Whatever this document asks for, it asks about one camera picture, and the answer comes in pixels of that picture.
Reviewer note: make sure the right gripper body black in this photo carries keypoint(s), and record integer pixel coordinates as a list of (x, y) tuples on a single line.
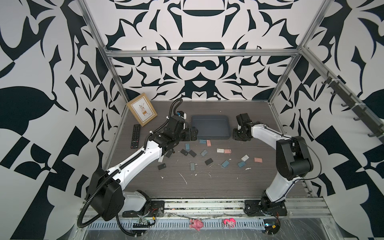
[(237, 135)]

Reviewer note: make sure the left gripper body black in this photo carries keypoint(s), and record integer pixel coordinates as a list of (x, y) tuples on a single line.
[(184, 136)]

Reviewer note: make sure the dark grey storage tray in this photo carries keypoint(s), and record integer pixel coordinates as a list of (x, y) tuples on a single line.
[(212, 127)]

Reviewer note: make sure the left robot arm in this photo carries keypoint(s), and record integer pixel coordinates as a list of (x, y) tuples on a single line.
[(106, 197)]

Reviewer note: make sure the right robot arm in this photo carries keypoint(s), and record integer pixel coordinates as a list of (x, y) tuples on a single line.
[(293, 159)]

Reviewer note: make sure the black eraser right pair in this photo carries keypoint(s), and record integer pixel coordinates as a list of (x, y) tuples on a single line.
[(192, 153)]

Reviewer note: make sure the black eraser pair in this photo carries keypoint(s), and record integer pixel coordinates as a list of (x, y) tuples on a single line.
[(192, 153), (184, 152)]

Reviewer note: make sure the grey-blue eraser centre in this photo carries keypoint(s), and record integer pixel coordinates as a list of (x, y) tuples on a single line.
[(204, 152)]

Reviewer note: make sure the black eraser left pair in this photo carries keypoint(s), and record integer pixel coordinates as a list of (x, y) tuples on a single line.
[(184, 152)]

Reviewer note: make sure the blue eraser lower right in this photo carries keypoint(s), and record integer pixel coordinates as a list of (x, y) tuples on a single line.
[(241, 164)]

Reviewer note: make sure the black eraser lower centre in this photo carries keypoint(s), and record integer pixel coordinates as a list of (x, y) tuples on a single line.
[(209, 161)]

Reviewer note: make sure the blue eraser lower centre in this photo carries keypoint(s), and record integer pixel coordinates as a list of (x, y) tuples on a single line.
[(225, 164)]

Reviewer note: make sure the black eraser lower left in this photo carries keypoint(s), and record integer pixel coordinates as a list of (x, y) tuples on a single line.
[(162, 166)]

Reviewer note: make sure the black remote control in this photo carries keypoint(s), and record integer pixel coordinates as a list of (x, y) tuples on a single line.
[(135, 136)]

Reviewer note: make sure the pink toy right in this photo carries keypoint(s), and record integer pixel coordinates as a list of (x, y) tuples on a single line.
[(229, 223)]

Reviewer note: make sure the pink toy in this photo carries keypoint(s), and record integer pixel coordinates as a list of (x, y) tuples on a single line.
[(229, 223), (196, 224)]

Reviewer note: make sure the pink toy left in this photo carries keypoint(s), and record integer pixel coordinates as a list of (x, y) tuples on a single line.
[(196, 224)]

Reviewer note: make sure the small circuit board right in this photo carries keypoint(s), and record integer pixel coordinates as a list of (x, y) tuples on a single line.
[(272, 228)]

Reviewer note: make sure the small circuit board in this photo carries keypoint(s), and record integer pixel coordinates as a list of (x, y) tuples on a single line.
[(143, 223), (272, 228)]

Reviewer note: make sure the small circuit board left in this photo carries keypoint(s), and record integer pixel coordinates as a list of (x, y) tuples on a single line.
[(143, 223)]

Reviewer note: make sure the wooden picture frame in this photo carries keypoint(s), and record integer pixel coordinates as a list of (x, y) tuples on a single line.
[(142, 109)]

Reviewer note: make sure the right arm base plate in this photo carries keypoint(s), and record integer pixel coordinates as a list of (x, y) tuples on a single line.
[(264, 207)]

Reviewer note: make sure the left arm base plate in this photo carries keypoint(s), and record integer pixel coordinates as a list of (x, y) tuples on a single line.
[(154, 209)]

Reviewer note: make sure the white slotted cable duct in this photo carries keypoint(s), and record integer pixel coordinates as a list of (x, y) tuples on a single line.
[(179, 224)]

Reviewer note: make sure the black wall hook rail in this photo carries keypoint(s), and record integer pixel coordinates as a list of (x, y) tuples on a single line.
[(352, 102)]

